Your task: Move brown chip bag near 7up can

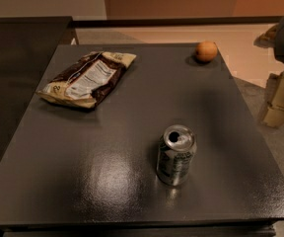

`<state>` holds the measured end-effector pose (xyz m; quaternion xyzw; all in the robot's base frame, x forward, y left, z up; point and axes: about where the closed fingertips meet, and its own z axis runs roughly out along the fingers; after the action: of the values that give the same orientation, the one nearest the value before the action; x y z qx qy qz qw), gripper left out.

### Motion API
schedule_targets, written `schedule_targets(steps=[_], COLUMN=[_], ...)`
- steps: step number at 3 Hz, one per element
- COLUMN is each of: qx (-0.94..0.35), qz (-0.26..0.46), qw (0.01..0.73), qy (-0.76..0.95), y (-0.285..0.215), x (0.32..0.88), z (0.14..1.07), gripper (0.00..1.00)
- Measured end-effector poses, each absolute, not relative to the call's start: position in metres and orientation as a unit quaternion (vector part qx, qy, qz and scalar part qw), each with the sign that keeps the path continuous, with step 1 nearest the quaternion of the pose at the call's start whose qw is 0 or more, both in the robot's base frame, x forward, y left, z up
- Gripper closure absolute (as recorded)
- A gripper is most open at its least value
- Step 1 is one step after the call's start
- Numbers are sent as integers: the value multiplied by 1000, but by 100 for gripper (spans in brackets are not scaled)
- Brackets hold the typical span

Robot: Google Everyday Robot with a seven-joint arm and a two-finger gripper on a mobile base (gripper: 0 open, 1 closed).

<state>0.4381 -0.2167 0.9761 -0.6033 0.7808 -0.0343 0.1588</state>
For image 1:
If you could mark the orange fruit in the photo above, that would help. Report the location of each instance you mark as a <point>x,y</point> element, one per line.
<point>206,51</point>

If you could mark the brown chip bag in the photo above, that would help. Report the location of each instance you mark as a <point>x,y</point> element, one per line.
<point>88,81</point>

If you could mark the silver green 7up can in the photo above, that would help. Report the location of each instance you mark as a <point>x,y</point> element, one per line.
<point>177,147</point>

